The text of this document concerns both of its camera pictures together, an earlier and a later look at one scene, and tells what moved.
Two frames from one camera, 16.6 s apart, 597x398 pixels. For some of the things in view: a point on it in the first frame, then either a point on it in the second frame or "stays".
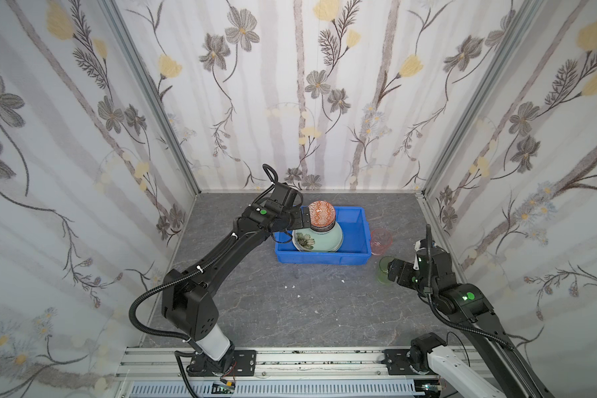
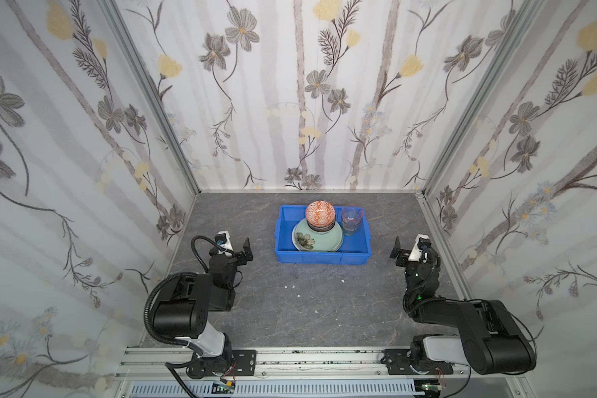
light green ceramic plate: x=308 y=240 stays
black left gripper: x=303 y=218 -> x=241 y=254
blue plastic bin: x=356 y=248 stays
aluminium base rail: x=293 y=363 stays
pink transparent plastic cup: x=381 y=239 -> x=351 y=217
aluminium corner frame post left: x=121 y=26 stays
